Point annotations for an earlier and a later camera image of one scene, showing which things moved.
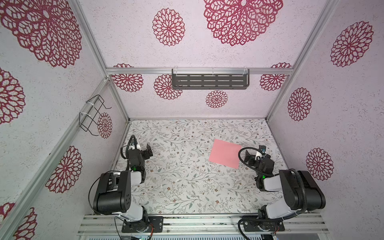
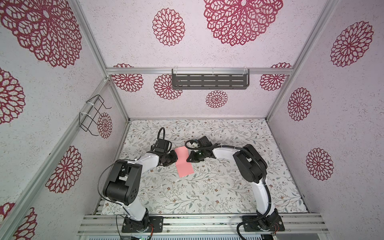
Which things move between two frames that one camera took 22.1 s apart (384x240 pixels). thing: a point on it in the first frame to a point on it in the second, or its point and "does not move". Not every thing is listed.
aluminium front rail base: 111,223 does not move
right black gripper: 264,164 to 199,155
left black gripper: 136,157 to 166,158
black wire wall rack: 88,122 does not move
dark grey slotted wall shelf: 210,78 does not move
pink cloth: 226,153 to 185,168
